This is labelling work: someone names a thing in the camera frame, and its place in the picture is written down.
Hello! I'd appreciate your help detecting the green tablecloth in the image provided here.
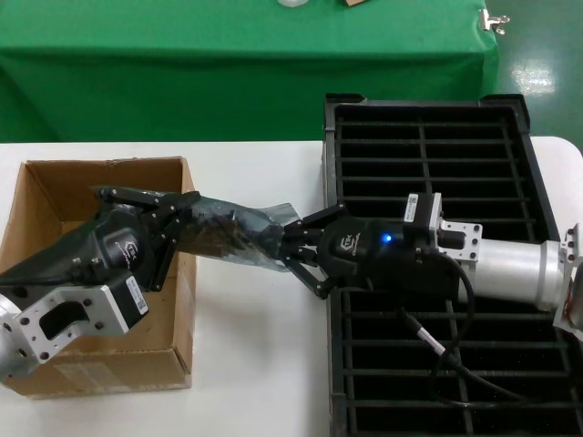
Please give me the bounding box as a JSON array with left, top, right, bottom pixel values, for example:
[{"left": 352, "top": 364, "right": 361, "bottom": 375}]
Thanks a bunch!
[{"left": 0, "top": 0, "right": 501, "bottom": 145}]

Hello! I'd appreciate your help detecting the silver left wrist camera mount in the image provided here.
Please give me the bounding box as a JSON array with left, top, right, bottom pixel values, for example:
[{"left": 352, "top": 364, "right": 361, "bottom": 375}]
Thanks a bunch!
[{"left": 0, "top": 272, "right": 150, "bottom": 365}]

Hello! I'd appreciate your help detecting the silver metal binder clip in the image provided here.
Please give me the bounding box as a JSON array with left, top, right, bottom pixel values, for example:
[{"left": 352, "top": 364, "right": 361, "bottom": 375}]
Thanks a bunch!
[{"left": 478, "top": 8, "right": 510, "bottom": 36}]

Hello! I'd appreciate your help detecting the grey antistatic plastic bag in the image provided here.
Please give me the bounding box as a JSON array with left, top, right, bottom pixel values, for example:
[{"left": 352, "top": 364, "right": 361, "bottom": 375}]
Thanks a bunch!
[{"left": 190, "top": 193, "right": 300, "bottom": 274}]

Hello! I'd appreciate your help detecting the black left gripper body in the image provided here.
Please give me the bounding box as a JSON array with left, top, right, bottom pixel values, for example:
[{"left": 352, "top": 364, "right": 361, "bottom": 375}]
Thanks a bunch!
[{"left": 0, "top": 208, "right": 151, "bottom": 300}]

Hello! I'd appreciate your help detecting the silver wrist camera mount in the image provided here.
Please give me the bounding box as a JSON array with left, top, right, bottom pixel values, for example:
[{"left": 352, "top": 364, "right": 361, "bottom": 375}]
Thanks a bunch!
[
  {"left": 0, "top": 272, "right": 150, "bottom": 365},
  {"left": 404, "top": 192, "right": 484, "bottom": 265}
]

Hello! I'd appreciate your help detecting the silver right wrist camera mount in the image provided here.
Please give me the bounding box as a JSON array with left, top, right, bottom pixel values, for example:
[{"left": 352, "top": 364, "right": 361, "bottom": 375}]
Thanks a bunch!
[{"left": 404, "top": 192, "right": 484, "bottom": 265}]

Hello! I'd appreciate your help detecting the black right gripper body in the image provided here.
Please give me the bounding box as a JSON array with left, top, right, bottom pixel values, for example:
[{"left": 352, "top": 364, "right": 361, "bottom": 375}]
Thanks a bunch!
[{"left": 316, "top": 217, "right": 461, "bottom": 300}]

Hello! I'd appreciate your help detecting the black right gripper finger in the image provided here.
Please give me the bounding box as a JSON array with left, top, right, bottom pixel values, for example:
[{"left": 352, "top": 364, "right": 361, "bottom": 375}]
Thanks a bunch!
[
  {"left": 284, "top": 203, "right": 348, "bottom": 242},
  {"left": 281, "top": 243, "right": 338, "bottom": 300}
]

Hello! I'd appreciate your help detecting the brown cardboard box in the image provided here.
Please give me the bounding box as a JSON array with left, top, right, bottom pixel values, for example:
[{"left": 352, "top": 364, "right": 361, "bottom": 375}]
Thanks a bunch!
[{"left": 0, "top": 157, "right": 200, "bottom": 401}]

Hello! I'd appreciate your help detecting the black slotted plastic container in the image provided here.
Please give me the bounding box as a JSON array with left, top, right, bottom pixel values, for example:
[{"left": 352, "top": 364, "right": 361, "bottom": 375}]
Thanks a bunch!
[{"left": 321, "top": 93, "right": 583, "bottom": 437}]

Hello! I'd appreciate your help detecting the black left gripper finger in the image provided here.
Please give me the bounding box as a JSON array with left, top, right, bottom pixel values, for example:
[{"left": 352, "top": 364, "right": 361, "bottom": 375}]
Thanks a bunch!
[
  {"left": 140, "top": 213, "right": 188, "bottom": 293},
  {"left": 89, "top": 184, "right": 202, "bottom": 219}
]

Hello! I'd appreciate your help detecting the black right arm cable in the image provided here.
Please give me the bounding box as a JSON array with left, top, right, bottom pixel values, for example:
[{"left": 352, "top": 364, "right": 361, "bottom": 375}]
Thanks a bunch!
[{"left": 395, "top": 254, "right": 547, "bottom": 404}]

